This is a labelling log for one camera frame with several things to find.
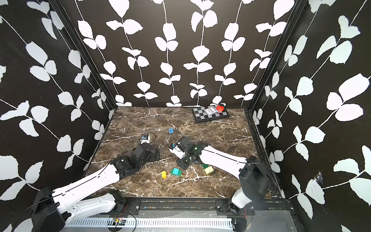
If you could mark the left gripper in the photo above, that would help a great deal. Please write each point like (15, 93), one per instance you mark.
(153, 158)

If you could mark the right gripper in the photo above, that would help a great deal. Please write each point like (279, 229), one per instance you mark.
(180, 163)

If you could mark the long green lego brick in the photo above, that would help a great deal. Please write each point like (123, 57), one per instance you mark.
(179, 174)

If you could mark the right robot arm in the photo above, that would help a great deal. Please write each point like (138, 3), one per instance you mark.
(255, 177)

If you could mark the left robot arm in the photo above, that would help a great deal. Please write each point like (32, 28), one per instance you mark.
(52, 210)

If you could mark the cream lego brick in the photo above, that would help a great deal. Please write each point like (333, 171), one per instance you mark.
(208, 170)

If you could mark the black white chessboard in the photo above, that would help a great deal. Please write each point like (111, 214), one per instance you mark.
(205, 114)

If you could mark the playing card deck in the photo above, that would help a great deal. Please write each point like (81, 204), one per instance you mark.
(211, 110)

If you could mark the red block on chessboard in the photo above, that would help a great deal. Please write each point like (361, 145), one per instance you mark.
(220, 108)

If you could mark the white perforated strip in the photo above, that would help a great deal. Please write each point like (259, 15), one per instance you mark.
(100, 222)

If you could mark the small circuit board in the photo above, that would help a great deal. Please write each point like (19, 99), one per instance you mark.
(116, 223)

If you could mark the black mounting rail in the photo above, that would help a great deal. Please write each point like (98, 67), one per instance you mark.
(222, 206)

